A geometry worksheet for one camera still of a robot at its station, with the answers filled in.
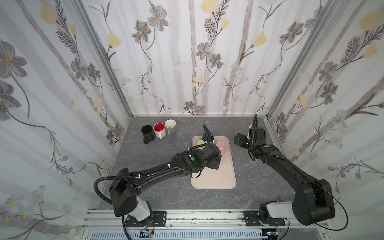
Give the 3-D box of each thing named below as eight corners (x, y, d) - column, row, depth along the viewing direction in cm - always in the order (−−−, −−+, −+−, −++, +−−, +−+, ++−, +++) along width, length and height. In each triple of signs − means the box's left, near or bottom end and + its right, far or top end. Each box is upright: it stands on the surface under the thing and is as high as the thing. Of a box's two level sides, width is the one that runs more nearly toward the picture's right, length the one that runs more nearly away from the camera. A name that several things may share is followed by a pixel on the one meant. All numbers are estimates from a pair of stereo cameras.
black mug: (142, 145, 105) (138, 137, 97) (145, 133, 112) (142, 125, 104) (153, 145, 105) (150, 137, 97) (156, 133, 112) (153, 125, 104)
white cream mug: (153, 141, 107) (151, 134, 101) (156, 128, 114) (154, 122, 108) (165, 141, 107) (163, 134, 101) (167, 129, 114) (165, 122, 108)
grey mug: (165, 139, 108) (163, 130, 100) (167, 128, 115) (165, 119, 107) (175, 139, 108) (174, 130, 101) (176, 128, 115) (175, 119, 107)
